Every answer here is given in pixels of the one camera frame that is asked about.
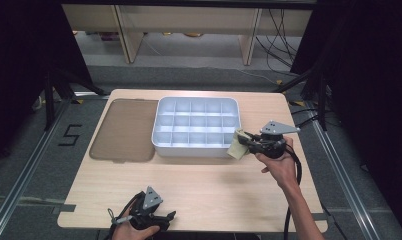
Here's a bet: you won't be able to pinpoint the black metal stand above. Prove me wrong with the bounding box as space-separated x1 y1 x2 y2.
271 64 329 132
43 67 111 132

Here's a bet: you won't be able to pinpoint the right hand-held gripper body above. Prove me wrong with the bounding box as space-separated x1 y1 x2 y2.
252 120 302 160

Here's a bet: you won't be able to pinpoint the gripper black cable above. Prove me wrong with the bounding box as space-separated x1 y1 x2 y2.
283 145 304 240
103 191 146 240

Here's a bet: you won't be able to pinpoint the brown translucent box lid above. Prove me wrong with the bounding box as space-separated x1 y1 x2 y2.
89 98 159 164

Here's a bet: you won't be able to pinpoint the beige wooden desk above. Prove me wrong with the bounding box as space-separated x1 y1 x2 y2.
62 3 314 66

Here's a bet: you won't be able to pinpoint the black curtain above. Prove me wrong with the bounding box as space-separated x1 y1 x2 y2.
0 0 95 168
290 0 402 240

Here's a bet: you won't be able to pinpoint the person's right hand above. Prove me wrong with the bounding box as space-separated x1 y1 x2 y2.
254 135 299 192

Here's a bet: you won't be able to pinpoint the white floor cable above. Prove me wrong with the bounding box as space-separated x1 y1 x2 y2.
202 65 278 85

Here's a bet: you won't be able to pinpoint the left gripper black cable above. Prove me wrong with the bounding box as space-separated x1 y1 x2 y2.
103 191 146 240

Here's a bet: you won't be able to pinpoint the hanging black cable bundle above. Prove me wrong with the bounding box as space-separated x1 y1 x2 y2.
254 8 303 77

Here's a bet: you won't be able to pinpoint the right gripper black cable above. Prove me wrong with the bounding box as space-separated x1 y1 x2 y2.
283 145 304 240

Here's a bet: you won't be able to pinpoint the white compartment storage box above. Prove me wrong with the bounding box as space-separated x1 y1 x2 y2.
151 96 244 159

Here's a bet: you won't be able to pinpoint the black floor cables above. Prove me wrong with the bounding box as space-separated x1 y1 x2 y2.
289 107 340 132

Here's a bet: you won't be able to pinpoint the aluminium floor rail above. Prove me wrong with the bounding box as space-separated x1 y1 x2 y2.
302 99 381 240
0 99 74 240

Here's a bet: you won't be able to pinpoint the light green ankle sock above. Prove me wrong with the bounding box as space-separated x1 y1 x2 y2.
226 128 253 161

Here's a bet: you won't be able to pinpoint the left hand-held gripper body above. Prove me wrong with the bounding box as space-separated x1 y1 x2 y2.
128 186 165 231

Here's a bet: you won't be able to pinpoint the person's left hand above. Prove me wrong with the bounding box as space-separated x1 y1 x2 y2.
111 215 161 240

